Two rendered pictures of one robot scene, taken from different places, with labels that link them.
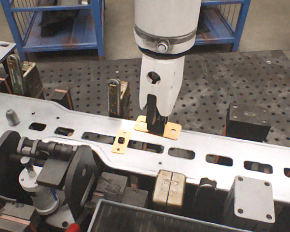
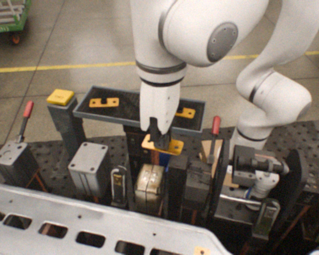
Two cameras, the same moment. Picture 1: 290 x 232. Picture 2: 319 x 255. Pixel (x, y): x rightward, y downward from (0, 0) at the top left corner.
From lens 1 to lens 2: 0.73 m
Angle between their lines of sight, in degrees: 89
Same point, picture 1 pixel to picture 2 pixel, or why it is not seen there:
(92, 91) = not seen: outside the picture
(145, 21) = not seen: hidden behind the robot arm
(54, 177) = (240, 149)
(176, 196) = (145, 168)
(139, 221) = (173, 124)
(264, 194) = (79, 158)
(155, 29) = not seen: hidden behind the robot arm
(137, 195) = (175, 162)
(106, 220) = (194, 124)
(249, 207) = (95, 150)
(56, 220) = (240, 192)
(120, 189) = (190, 174)
